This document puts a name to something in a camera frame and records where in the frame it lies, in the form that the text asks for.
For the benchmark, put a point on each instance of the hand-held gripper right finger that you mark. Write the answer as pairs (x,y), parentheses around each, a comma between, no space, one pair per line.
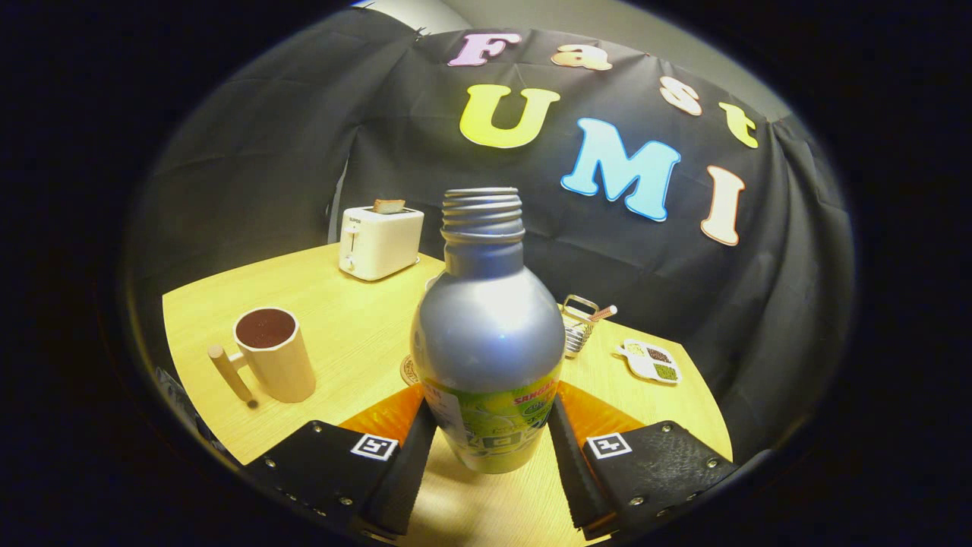
(573,475)

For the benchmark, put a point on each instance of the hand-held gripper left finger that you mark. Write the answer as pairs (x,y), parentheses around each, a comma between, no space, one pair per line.
(406,475)

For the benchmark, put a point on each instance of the round brown coaster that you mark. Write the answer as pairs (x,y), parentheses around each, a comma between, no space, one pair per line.
(410,371)

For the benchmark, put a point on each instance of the silver juice bottle green label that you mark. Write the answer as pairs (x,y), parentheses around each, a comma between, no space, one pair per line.
(486,334)

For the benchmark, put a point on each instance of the white divided condiment dish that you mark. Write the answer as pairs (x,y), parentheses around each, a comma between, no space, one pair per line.
(649,363)

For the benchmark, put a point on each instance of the light wooden table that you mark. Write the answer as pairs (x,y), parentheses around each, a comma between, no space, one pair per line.
(357,327)

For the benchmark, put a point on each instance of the red striped straw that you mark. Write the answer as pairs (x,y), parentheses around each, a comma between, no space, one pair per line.
(604,312)

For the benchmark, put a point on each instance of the white toaster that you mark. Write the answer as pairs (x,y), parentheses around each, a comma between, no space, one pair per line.
(380,243)

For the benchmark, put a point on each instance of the toast slice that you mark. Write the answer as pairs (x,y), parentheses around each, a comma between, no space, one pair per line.
(389,206)

